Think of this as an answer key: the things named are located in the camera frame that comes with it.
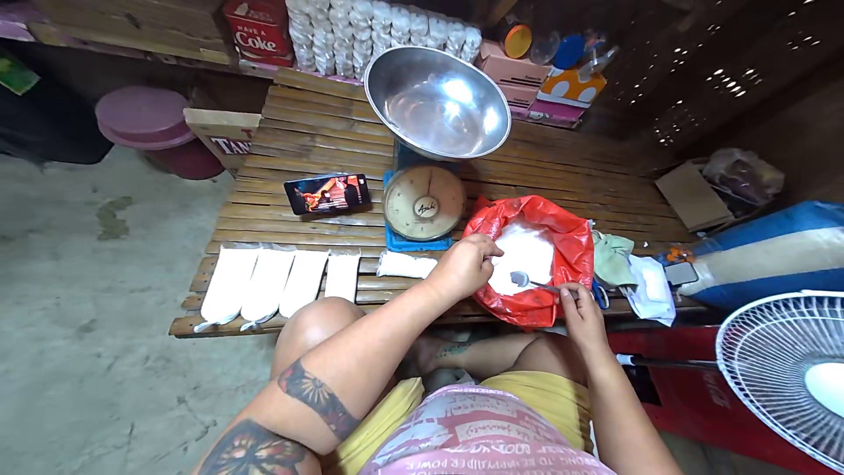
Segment black bag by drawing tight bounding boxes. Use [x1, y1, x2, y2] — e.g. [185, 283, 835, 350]
[0, 38, 115, 166]

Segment person's right forearm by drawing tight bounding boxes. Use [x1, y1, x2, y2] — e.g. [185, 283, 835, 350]
[582, 346, 684, 475]

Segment black smartphone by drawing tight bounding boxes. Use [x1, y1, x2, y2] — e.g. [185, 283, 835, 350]
[284, 173, 371, 217]

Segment long white powder packet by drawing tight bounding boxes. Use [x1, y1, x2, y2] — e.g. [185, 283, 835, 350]
[278, 249, 330, 319]
[194, 247, 260, 333]
[324, 251, 361, 303]
[240, 247, 295, 332]

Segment white powder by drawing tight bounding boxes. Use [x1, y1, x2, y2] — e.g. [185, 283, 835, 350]
[488, 222, 555, 296]

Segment orange round lid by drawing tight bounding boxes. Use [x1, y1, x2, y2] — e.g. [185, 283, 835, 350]
[504, 24, 533, 59]

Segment open brown cardboard box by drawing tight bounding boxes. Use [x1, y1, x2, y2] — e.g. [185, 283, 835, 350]
[653, 158, 737, 232]

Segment person's body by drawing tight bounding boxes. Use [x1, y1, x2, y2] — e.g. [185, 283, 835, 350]
[359, 384, 617, 475]

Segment large stainless steel bowl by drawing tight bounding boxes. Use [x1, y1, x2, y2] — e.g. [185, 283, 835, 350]
[363, 45, 513, 161]

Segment metal spoon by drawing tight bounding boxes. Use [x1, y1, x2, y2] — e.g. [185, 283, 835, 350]
[510, 271, 580, 301]

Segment red tin with white lettering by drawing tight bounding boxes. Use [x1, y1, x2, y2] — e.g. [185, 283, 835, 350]
[223, 0, 294, 67]

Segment light green cloth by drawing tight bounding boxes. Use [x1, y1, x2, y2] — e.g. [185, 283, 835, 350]
[591, 230, 636, 288]

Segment clear plastic jar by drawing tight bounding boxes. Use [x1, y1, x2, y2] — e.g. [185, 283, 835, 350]
[529, 31, 560, 66]

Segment small grey rectangular device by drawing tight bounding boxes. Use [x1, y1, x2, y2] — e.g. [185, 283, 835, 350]
[664, 262, 698, 286]

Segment person's legs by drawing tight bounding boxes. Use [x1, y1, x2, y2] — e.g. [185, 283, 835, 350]
[272, 296, 597, 475]

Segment stack of white wrapped packs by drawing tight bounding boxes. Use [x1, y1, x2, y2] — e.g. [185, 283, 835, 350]
[285, 0, 483, 80]

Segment white plastic bag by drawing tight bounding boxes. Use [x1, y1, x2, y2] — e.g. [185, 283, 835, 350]
[618, 255, 677, 328]

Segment bamboo slat table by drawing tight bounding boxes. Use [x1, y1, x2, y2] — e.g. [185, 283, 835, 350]
[169, 67, 720, 339]

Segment pink cardboard box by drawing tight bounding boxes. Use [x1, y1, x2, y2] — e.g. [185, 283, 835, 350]
[476, 40, 552, 88]
[498, 83, 539, 110]

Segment small white powder packet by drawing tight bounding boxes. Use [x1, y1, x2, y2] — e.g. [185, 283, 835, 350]
[376, 251, 439, 280]

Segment pink bucket lid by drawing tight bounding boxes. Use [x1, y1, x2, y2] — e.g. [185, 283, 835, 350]
[95, 86, 196, 151]

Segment white electric fan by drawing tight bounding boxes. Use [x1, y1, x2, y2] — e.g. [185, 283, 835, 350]
[616, 289, 844, 475]

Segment cardboard box with red print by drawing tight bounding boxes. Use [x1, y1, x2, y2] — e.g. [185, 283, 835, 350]
[183, 107, 262, 178]

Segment blue and white striped sack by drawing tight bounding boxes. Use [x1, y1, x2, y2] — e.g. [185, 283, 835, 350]
[677, 201, 844, 312]

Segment dark pink bucket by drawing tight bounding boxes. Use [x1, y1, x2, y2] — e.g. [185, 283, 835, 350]
[135, 135, 226, 181]

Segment clear plastic bag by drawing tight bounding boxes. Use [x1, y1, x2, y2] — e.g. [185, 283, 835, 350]
[701, 148, 786, 206]

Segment person's right hand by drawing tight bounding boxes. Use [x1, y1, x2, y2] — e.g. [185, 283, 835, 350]
[558, 282, 609, 360]

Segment person's left forearm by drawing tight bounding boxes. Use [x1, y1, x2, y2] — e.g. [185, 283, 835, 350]
[193, 278, 457, 475]

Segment large brown cardboard box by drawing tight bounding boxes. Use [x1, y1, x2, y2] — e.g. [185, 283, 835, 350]
[29, 0, 236, 66]

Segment blue round-dial weighing scale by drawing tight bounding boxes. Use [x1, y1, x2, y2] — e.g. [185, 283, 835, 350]
[383, 140, 468, 252]

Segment orange and white box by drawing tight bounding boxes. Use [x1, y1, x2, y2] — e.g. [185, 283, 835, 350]
[537, 69, 608, 109]

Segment person's left hand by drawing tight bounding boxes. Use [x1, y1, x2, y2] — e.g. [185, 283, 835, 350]
[427, 234, 505, 306]

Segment red plastic bag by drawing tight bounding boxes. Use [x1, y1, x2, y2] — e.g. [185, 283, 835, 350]
[463, 195, 596, 330]

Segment red cooler box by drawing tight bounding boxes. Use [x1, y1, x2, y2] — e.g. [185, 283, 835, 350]
[607, 325, 844, 475]

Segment green packet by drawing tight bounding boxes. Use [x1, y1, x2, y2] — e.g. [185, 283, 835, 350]
[0, 53, 41, 96]

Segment blue round lid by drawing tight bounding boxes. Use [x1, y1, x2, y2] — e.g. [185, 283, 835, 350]
[553, 35, 586, 70]

